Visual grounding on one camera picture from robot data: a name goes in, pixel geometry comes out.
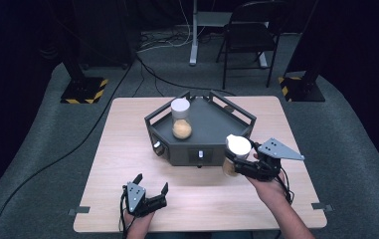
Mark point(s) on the black corner rack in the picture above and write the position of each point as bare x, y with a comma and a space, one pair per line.
210, 122

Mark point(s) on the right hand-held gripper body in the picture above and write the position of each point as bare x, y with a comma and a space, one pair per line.
275, 149

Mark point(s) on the grey table bracket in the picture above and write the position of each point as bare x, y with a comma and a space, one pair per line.
79, 210
321, 206

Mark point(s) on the black stand with striped base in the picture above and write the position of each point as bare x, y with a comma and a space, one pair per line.
84, 89
303, 88

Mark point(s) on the person's right hand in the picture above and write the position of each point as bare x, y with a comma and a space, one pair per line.
271, 192

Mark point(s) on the white desk frame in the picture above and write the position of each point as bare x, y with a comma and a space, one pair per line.
194, 33

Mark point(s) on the spice jar with spouted lid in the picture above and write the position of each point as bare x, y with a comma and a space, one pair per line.
238, 146

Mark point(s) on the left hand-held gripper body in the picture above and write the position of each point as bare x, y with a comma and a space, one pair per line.
135, 197

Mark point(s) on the person's left hand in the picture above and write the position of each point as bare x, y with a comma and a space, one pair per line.
139, 227

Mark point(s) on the black folding chair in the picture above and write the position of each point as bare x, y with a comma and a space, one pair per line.
248, 36

